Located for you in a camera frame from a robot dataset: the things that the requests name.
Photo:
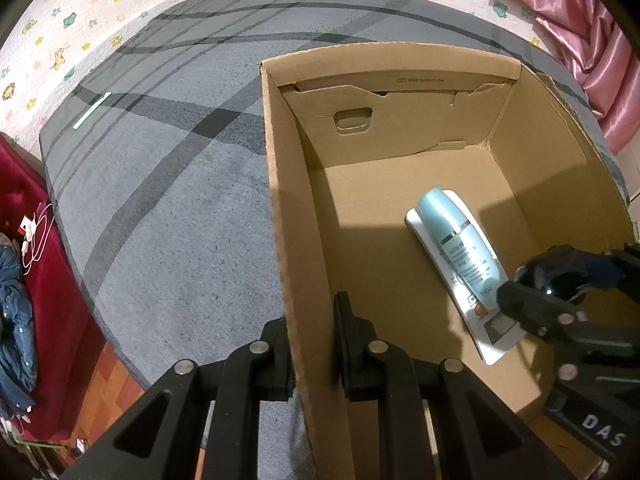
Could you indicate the black power adapter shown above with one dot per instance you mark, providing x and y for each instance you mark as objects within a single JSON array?
[{"x": 552, "y": 272}]

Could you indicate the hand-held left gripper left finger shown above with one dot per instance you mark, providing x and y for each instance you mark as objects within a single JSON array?
[{"x": 240, "y": 385}]

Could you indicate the light blue tube bottle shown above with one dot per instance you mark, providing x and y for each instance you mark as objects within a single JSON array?
[{"x": 457, "y": 245}]

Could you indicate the light green strip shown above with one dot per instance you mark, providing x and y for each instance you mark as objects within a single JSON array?
[{"x": 92, "y": 110}]

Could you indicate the red sofa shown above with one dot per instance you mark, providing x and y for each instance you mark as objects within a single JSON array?
[{"x": 50, "y": 320}]

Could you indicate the dark blue jacket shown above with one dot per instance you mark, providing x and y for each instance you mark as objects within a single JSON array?
[{"x": 15, "y": 330}]

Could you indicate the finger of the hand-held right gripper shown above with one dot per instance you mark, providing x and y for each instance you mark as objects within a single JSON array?
[
  {"x": 612, "y": 267},
  {"x": 540, "y": 310}
]

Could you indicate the pink satin curtain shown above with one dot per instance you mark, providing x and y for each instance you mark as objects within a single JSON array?
[{"x": 585, "y": 25}]

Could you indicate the brown cardboard box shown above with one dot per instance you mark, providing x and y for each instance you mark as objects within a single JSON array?
[{"x": 390, "y": 220}]

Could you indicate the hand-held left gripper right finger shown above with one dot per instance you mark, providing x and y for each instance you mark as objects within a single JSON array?
[{"x": 390, "y": 385}]

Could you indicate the white remote control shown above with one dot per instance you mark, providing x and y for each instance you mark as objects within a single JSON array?
[{"x": 492, "y": 332}]

